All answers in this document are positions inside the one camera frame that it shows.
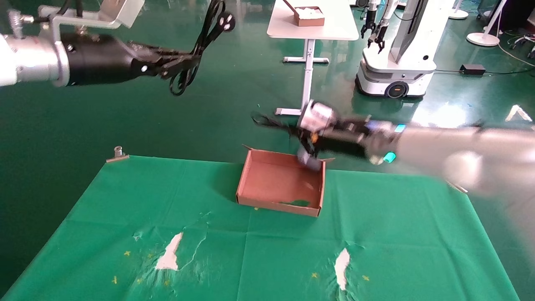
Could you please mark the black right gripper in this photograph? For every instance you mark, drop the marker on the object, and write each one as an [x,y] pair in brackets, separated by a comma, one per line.
[342,140]

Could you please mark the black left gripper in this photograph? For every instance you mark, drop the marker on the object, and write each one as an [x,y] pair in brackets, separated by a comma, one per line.
[100,60]

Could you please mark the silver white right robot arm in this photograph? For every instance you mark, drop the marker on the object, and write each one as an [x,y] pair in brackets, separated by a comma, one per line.
[451,154]

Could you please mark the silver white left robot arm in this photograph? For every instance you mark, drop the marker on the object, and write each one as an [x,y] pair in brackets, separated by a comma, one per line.
[29,58]

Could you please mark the open brown cardboard box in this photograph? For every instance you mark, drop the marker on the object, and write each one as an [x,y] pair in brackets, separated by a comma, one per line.
[280,184]

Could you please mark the small brown cardboard box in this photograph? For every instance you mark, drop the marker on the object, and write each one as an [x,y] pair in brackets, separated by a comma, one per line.
[311,21]

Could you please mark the silver binder clip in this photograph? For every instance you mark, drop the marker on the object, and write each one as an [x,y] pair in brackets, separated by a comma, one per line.
[457,187]
[118,155]

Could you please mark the green table cloth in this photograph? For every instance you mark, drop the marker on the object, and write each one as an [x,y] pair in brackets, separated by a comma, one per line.
[259,251]

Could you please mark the white wheeled robot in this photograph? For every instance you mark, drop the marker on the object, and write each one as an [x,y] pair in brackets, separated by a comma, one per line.
[401,62]

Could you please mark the black gripper of distant robot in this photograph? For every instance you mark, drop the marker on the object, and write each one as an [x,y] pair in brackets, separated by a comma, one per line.
[378,38]
[368,27]

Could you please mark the white crumpled paper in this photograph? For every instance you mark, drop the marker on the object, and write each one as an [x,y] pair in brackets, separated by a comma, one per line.
[310,12]

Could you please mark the black floor power brick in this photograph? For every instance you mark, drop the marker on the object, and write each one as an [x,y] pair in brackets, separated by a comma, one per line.
[472,69]

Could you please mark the white round floor stand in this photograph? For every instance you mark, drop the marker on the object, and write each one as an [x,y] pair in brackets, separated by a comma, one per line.
[482,39]
[458,14]

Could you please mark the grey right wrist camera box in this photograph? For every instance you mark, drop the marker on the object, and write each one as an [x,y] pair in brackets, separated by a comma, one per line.
[316,116]

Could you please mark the white pedestal table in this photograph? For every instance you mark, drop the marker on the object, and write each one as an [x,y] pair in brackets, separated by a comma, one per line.
[334,27]

